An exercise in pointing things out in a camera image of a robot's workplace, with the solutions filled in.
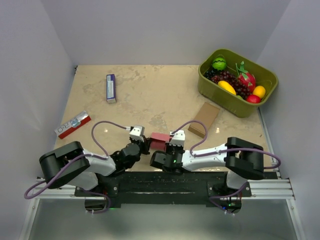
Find pink paper box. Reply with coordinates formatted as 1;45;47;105
150;132;171;152

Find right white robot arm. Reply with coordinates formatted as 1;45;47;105
149;137;264;197

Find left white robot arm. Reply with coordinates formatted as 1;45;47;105
39;136;151;196

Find brown cardboard box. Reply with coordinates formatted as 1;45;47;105
188;102;220;139

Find red white toothpaste box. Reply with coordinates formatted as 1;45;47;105
54;111;91;139

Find purple toothpaste box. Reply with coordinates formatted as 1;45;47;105
106;74;117;104

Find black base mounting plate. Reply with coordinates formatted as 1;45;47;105
73;170;252;210

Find olive green plastic bin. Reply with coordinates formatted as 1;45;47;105
197;48;279;118

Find yellow toy mango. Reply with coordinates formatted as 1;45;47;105
218;80;237;96

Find dark purple toy grapes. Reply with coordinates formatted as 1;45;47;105
204;69;251;100

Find red toy apple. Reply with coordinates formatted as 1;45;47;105
246;94;261;104

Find green toy watermelon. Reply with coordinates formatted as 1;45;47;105
211;57;227;71

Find red toy dragon fruit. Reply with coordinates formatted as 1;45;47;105
235;61;256;93

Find orange toy lemon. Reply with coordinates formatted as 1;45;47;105
252;85;266;99

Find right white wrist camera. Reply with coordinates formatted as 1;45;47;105
169;129;186;148

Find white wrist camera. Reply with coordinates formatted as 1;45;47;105
129;125;145;143
169;129;186;148

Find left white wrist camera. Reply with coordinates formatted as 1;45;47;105
129;125;145;143

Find aluminium frame rail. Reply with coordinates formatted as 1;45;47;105
31;109;297;208

